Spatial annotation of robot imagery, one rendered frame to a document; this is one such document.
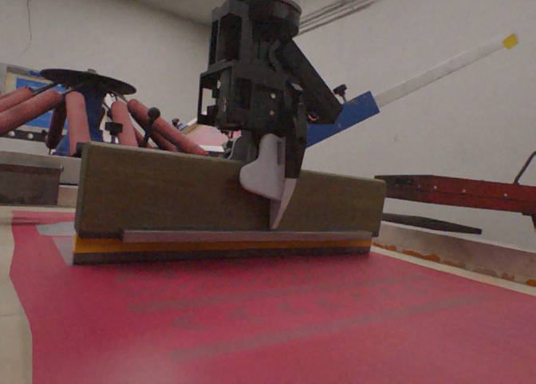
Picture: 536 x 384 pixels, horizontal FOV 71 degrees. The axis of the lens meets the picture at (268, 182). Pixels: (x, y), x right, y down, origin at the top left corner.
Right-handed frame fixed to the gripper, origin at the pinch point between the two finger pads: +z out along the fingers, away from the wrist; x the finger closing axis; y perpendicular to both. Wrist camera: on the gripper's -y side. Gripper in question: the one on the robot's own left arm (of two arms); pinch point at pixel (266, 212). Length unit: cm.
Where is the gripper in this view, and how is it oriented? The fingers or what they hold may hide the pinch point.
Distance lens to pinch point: 39.9
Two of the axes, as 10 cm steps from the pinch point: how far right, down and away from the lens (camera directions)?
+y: -8.1, -0.5, -5.8
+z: -0.8, 10.0, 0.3
